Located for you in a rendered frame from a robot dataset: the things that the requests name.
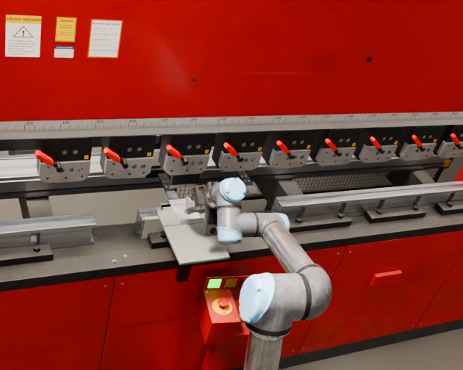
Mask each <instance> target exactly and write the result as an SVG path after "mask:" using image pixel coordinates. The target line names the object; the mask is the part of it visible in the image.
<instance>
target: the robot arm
mask: <svg viewBox="0 0 463 370"><path fill-rule="evenodd" d="M202 185H203V184H202ZM202 185H200V186H195V187H193V188H192V189H191V194H192V200H194V201H192V202H191V201H190V198H189V197H188V196H187V197H186V199H185V207H186V208H185V210H184V212H185V214H187V215H190V214H193V213H196V212H199V213H200V214H203V213H205V218H204V230H203V233H204V235H205V236H217V235H218V241H219V242H220V243H221V244H239V243H242V241H243V237H262V238H263V239H264V240H265V242H266V244H267V245H268V247H269V248H270V249H271V251H272V252H273V254H274V255H275V257H276V258H277V260H278V261H279V263H280V264H281V265H282V267H283V268H284V270H285V272H286V273H287V274H270V273H263V274H258V275H251V276H250V277H248V278H247V279H246V280H245V282H244V284H243V286H242V288H241V291H240V298H239V304H240V306H239V310H240V316H241V318H242V320H243V321H244V322H245V326H246V327H247V328H248V329H249V330H250V331H249V337H248V346H247V350H246V356H245V365H244V370H278V368H279V360H280V355H281V347H282V342H283V337H284V336H286V335H288V334H289V333H290V331H291V327H292V322H293V321H304V320H310V319H314V318H316V317H318V316H319V315H321V314H322V313H323V312H324V311H325V310H326V309H327V307H328V306H329V304H330V302H331V298H332V284H331V280H330V278H329V276H328V274H327V273H326V271H325V270H324V269H323V268H322V267H321V266H320V265H318V264H314V263H313V261H312V260H311V258H310V257H309V256H308V255H307V254H306V253H305V251H304V250H303V248H302V247H301V246H300V244H299V243H298V242H297V241H296V240H295V238H294V237H293V236H292V234H291V233H290V232H289V229H290V222H289V220H288V217H287V215H285V214H278V213H276V212H273V213H247V212H242V206H241V200H242V199H243V198H244V197H245V194H246V187H245V184H244V183H243V181H241V180H240V179H239V178H227V179H225V180H223V181H221V182H220V183H218V181H216V182H208V183H207V185H206V184H204V185H203V186H202Z"/></svg>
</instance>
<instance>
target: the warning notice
mask: <svg viewBox="0 0 463 370"><path fill-rule="evenodd" d="M41 18H42V16H31V15H6V40H5V56H6V57H40V33H41Z"/></svg>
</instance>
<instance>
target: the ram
mask: <svg viewBox="0 0 463 370"><path fill-rule="evenodd" d="M6 15H31V16H42V18H41V33H40V57H6V56H5V40H6ZM57 17H65V18H76V34H75V42H63V41H55V37H56V26H57ZM91 19H107V20H122V21H123V26H122V31H121V41H120V48H119V53H118V58H89V57H87V53H88V45H89V37H90V23H91ZM55 46H74V51H73V58H66V57H54V49H55ZM424 112H463V0H0V122H12V121H47V120H115V119H150V118H184V117H253V116H287V115H355V114H389V113H424ZM462 124H463V118H462V119H436V120H383V121H356V122H330V123H277V124H251V125H224V126H171V127H144V128H92V129H65V130H38V131H0V139H42V138H64V137H108V136H131V135H153V134H197V133H219V132H241V131H285V130H308V129H330V128H374V127H396V126H440V125H462Z"/></svg>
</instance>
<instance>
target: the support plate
mask: <svg viewBox="0 0 463 370"><path fill-rule="evenodd" d="M156 213H157V216H158V217H159V221H160V222H161V224H162V227H163V229H164V231H165V234H166V236H167V238H168V241H169V242H170V244H171V247H172V249H173V252H174V254H175V256H176V259H177V261H178V262H179V265H185V264H196V263H202V262H208V261H219V260H224V259H230V256H229V254H228V252H227V250H226V248H225V247H224V245H223V244H221V243H220V242H219V241H218V235H217V236H205V235H204V233H203V230H204V219H203V222H202V223H195V224H188V225H179V221H178V220H177V218H176V215H175V214H174V211H173V209H172V208H170V209H161V210H156ZM198 214H199V216H200V217H203V218H205V213H203V214H200V213H199V212H198ZM173 223H174V226H166V227H164V226H165V225H173Z"/></svg>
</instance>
